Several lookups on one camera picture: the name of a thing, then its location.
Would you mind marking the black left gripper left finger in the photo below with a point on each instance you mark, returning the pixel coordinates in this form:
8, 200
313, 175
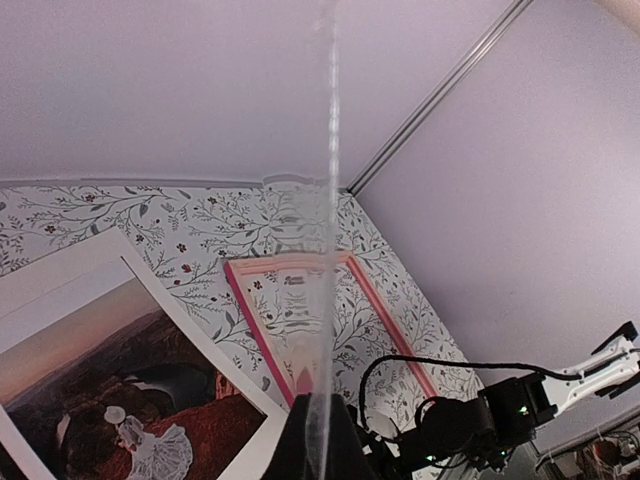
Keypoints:
290, 460

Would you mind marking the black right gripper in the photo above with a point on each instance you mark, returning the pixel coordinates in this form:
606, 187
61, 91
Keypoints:
447, 434

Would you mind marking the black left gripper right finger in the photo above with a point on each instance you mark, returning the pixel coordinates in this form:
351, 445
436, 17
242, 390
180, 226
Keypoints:
345, 457

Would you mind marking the pink wooden picture frame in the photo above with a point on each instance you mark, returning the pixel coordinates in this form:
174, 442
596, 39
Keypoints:
237, 269

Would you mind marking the white photo mat board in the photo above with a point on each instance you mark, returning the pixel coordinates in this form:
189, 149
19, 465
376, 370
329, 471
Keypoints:
108, 260

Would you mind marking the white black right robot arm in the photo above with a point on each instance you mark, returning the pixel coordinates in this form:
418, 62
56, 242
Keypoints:
521, 405

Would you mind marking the landscape photo print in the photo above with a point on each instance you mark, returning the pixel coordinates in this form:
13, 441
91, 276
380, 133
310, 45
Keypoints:
106, 385

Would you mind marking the right aluminium corner post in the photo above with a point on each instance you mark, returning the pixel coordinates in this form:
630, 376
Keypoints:
465, 65

